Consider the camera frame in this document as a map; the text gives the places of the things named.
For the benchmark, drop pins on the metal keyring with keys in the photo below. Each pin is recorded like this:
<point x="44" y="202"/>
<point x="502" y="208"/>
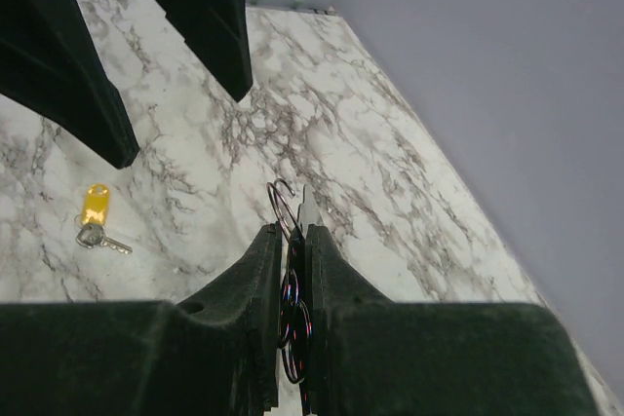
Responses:
<point x="295" y="320"/>

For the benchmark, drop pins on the key with yellow tag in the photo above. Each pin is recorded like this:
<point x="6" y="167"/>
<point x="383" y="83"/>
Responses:
<point x="92" y="220"/>

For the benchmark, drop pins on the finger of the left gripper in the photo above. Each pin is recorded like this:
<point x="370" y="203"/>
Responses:
<point x="50" y="65"/>
<point x="216" y="32"/>

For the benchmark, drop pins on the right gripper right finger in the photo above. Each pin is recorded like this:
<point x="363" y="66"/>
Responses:
<point x="373" y="356"/>

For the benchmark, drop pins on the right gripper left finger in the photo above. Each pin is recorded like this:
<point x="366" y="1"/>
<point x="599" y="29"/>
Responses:
<point x="214" y="353"/>

